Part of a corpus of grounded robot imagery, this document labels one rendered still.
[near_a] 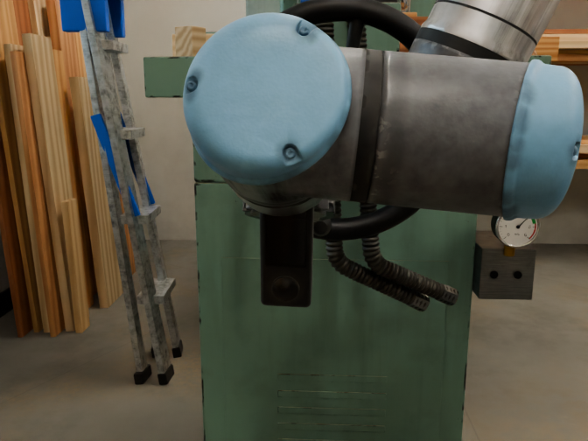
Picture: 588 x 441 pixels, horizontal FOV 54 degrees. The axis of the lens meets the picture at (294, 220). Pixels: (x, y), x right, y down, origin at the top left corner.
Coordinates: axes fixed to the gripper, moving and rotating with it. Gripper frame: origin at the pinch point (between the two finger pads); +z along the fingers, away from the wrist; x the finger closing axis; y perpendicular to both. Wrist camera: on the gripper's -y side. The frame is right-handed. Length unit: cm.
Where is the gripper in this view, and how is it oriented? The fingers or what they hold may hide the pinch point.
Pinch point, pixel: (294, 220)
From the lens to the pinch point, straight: 65.6
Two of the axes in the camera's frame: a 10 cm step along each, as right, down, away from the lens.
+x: -10.0, -0.1, 0.5
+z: 0.5, 1.3, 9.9
